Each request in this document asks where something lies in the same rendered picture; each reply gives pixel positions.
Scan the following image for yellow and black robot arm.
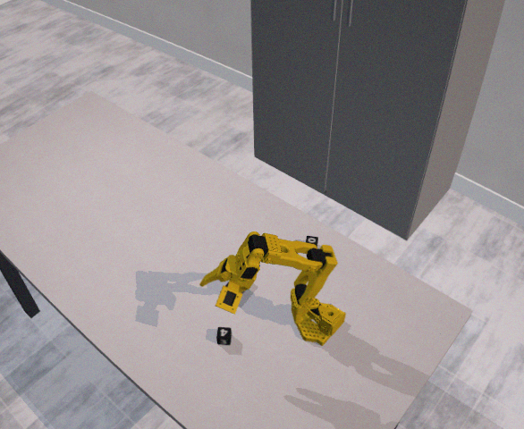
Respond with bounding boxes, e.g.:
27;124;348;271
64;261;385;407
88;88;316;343
235;231;343;346

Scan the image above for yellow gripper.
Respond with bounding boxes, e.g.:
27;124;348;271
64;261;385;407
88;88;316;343
200;255;257;314

